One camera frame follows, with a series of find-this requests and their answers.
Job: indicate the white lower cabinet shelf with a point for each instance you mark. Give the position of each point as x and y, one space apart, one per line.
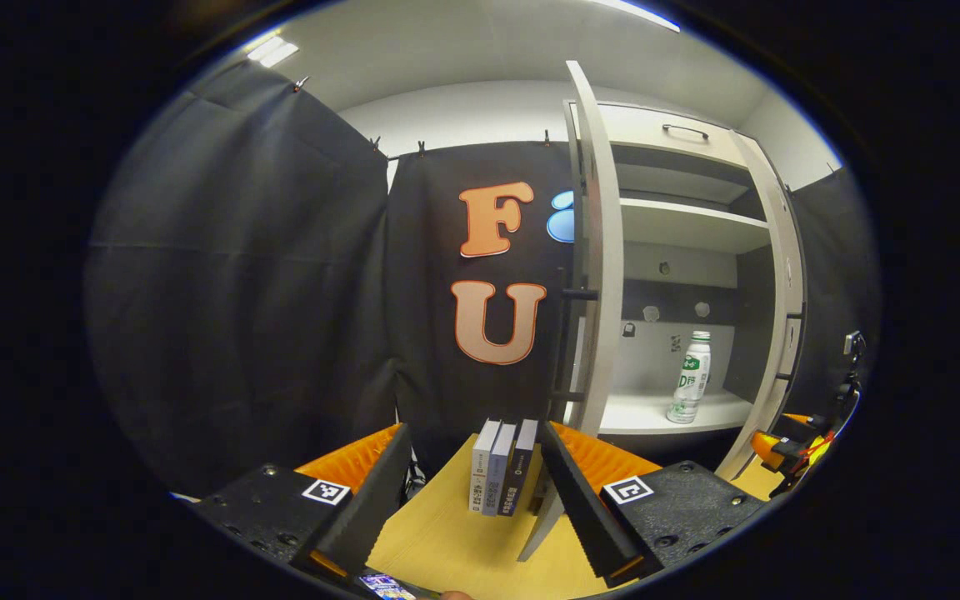
638 417

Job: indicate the white cabinet door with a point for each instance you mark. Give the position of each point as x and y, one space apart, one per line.
780 250
605 250

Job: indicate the light grey book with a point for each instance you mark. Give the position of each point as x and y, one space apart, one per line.
482 467

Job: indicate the white cabinet right door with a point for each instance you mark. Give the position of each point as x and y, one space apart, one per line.
780 250

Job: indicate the small ceiling light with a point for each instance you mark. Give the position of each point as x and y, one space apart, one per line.
273 52

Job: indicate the white cabinet shelf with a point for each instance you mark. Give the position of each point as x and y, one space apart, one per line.
680 225
638 417

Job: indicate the white upper cabinet shelf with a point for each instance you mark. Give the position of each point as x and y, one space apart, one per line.
680 225

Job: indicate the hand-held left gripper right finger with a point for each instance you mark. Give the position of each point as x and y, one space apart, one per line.
584 500

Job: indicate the white cabinet left door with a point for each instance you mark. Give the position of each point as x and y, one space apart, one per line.
605 250

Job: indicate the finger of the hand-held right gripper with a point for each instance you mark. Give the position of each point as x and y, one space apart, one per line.
767 448
801 422

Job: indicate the white cabinet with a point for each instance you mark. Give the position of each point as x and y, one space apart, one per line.
697 258

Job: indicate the white bookend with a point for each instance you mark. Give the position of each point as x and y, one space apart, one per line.
540 525

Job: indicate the white bottle with green label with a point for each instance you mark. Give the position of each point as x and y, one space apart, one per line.
691 383

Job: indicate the blue grey book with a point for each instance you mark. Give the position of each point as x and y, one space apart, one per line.
498 471

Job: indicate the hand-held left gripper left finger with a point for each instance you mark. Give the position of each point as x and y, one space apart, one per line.
376 492

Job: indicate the dark grey book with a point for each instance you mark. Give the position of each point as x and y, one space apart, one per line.
520 467

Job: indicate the long ceiling light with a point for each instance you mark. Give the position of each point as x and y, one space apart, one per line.
638 12

